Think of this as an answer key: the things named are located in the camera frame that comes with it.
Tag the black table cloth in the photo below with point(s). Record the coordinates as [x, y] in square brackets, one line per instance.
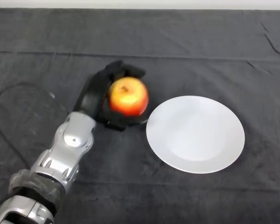
[200, 58]

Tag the white round plate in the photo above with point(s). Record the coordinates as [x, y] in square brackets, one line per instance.
[196, 137]

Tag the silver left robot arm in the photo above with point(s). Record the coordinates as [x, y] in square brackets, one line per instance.
[72, 140]

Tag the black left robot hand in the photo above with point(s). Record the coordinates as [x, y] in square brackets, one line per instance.
[93, 95]

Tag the red yellow apple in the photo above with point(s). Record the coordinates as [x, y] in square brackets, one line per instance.
[128, 96]

